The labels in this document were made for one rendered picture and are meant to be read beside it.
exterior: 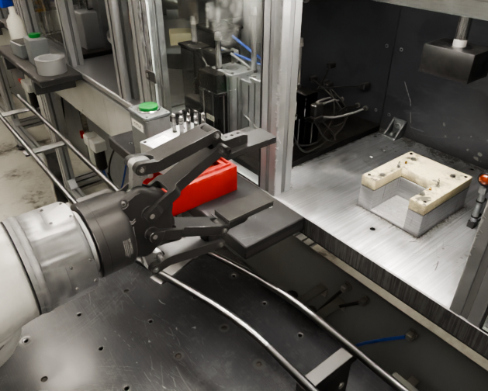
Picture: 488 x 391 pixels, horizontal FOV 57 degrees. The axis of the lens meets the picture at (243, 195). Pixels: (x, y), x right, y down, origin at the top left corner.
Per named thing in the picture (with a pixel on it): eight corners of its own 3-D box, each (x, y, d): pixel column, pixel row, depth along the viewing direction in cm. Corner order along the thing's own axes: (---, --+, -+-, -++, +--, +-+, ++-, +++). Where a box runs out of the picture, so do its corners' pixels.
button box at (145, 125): (133, 154, 102) (126, 105, 96) (164, 145, 106) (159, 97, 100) (150, 168, 97) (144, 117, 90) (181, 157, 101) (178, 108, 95)
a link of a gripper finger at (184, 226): (152, 230, 45) (148, 242, 45) (234, 229, 52) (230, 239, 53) (133, 212, 47) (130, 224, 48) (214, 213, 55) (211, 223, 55)
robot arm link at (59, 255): (22, 255, 34) (97, 226, 37) (-9, 202, 40) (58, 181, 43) (50, 335, 39) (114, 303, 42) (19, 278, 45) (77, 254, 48)
